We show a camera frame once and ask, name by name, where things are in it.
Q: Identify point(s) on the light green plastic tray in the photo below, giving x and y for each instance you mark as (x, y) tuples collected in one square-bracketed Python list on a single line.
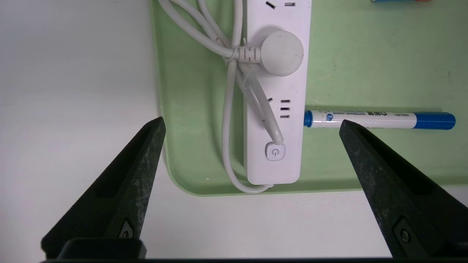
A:
[(365, 65)]

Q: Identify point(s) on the white marker with blue cap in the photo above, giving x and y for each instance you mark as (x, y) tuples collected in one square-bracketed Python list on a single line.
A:
[(435, 120)]

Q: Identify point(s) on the colourful puzzle cube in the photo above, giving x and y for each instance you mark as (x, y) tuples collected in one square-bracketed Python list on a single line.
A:
[(387, 0)]

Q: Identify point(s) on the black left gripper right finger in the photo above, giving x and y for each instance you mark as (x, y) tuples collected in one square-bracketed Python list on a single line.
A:
[(402, 212)]

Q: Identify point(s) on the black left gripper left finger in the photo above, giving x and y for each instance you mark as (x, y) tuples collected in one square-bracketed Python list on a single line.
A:
[(109, 204)]

